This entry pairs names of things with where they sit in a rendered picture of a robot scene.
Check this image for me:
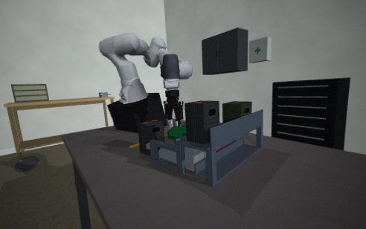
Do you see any green bin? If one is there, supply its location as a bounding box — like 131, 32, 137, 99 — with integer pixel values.
167, 123, 187, 140

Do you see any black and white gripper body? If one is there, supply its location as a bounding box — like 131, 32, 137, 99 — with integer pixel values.
165, 90, 179, 107

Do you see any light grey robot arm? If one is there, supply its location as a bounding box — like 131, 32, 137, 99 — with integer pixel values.
99, 33, 193, 104

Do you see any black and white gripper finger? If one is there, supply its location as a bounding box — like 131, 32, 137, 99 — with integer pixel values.
171, 100, 183, 126
163, 100, 173, 130

